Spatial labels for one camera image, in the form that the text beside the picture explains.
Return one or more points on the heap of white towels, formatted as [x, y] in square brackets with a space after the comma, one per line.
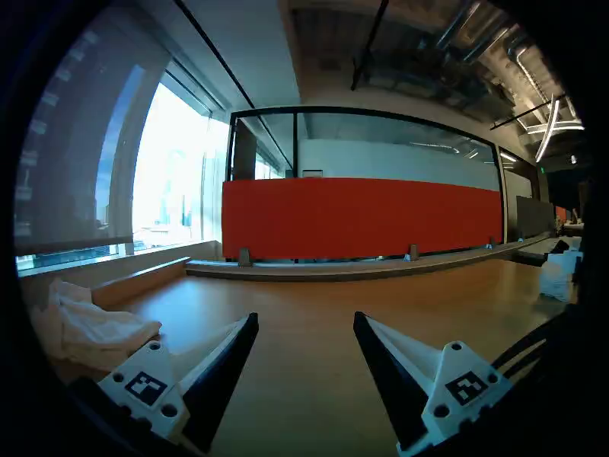
[90, 321]

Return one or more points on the stack of white towels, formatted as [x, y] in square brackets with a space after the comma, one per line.
[559, 276]

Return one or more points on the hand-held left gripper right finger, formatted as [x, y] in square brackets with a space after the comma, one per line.
[456, 362]

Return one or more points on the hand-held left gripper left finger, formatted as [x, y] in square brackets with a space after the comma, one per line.
[157, 366]

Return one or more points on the red desk screen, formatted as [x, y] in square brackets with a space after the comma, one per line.
[361, 221]

